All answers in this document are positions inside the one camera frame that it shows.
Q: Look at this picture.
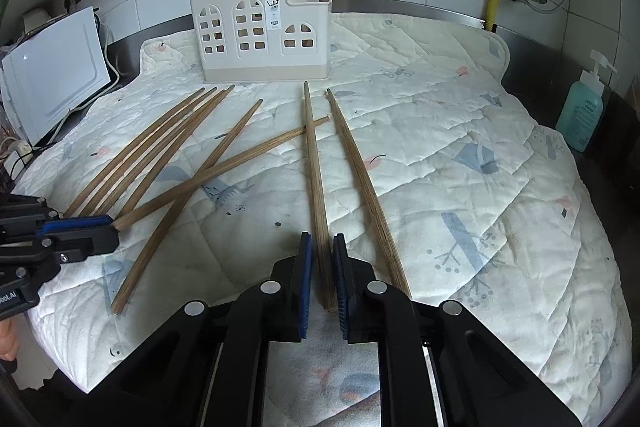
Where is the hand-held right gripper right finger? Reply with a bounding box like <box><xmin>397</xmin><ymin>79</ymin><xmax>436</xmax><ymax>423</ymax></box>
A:
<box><xmin>332</xmin><ymin>233</ymin><xmax>581</xmax><ymax>427</ymax></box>

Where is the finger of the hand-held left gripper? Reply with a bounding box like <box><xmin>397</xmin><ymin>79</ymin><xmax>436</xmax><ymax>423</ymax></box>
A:
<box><xmin>0</xmin><ymin>193</ymin><xmax>115</xmax><ymax>238</ymax></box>
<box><xmin>0</xmin><ymin>226</ymin><xmax>121</xmax><ymax>265</ymax></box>

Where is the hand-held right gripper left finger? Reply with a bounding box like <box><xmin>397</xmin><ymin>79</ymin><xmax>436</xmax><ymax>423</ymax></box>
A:
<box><xmin>75</xmin><ymin>231</ymin><xmax>315</xmax><ymax>427</ymax></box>

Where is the white plastic chopstick holder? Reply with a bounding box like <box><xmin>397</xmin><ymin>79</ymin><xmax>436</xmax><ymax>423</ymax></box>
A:
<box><xmin>188</xmin><ymin>0</ymin><xmax>333</xmax><ymax>84</ymax></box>

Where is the person's left hand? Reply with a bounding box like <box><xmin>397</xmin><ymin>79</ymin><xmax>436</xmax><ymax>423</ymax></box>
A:
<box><xmin>0</xmin><ymin>321</ymin><xmax>21</xmax><ymax>363</ymax></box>

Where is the white power strip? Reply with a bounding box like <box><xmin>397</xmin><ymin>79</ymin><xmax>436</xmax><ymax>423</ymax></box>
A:
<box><xmin>0</xmin><ymin>139</ymin><xmax>33</xmax><ymax>180</ymax></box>

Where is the white kitchen appliance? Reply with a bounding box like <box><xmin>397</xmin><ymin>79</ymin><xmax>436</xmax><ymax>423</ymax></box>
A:
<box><xmin>0</xmin><ymin>6</ymin><xmax>112</xmax><ymax>148</ymax></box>

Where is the white quilted printed mat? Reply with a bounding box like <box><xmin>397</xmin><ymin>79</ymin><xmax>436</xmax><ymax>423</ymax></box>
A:
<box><xmin>20</xmin><ymin>12</ymin><xmax>633</xmax><ymax>427</ymax></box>

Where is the teal pump soap bottle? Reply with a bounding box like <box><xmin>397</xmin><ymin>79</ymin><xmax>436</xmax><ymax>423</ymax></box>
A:
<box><xmin>556</xmin><ymin>49</ymin><xmax>618</xmax><ymax>152</ymax></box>

